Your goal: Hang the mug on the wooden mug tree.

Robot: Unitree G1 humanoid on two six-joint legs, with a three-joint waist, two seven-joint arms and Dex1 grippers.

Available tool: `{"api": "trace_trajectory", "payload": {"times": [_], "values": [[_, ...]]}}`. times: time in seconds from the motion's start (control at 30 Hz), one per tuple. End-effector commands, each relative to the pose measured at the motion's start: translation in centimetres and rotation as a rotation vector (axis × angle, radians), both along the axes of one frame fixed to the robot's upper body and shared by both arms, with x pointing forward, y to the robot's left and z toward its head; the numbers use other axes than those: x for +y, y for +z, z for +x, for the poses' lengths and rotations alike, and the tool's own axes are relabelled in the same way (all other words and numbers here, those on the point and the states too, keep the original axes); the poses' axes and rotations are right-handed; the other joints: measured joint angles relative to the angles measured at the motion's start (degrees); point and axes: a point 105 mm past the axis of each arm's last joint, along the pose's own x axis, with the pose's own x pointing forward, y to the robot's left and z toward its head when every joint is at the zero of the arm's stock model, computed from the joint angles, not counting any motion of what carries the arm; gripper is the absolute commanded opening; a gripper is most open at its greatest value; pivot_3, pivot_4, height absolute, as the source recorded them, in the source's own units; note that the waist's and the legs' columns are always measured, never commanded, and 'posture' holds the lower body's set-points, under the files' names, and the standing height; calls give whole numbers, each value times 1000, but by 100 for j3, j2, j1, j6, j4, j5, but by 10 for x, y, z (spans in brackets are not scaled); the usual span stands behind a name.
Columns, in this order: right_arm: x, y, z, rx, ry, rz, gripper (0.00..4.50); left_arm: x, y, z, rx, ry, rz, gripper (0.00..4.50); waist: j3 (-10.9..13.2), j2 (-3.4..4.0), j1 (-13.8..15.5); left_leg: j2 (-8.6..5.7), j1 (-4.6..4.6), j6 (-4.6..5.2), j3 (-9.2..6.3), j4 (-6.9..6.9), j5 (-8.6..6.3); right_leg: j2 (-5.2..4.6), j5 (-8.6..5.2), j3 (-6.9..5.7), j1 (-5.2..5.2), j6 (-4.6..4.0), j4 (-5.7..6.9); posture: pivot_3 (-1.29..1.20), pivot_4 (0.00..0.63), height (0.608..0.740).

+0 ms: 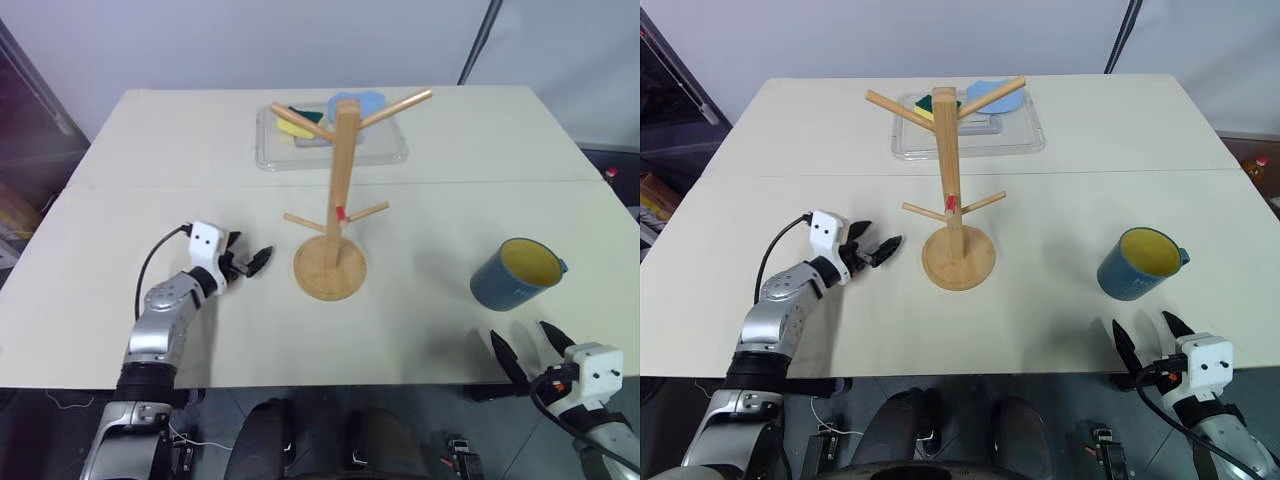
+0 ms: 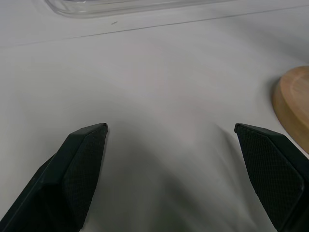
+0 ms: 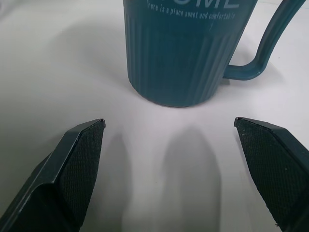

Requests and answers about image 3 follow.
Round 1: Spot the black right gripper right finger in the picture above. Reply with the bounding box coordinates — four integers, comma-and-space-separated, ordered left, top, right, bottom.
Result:
233, 117, 309, 232

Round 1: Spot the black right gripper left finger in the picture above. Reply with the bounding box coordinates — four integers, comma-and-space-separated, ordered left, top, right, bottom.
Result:
0, 118, 107, 232

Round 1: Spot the teal ribbed ceramic mug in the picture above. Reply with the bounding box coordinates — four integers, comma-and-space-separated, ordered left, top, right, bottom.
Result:
123, 0, 296, 108

